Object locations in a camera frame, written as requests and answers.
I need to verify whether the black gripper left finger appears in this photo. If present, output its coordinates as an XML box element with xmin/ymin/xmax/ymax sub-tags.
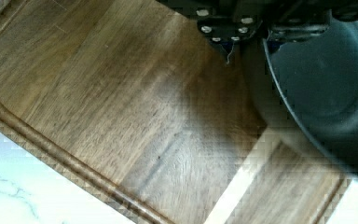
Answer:
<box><xmin>196</xmin><ymin>7</ymin><xmax>261</xmax><ymax>64</ymax></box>

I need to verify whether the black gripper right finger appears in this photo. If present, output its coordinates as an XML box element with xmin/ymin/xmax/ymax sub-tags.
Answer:
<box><xmin>267</xmin><ymin>11</ymin><xmax>332</xmax><ymax>42</ymax></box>

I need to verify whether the dark grey bowl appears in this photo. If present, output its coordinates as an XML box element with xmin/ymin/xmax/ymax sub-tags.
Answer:
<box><xmin>263</xmin><ymin>20</ymin><xmax>358</xmax><ymax>178</ymax></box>

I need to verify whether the wooden cutting board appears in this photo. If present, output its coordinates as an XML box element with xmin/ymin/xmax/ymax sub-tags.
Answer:
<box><xmin>0</xmin><ymin>0</ymin><xmax>349</xmax><ymax>224</ymax></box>

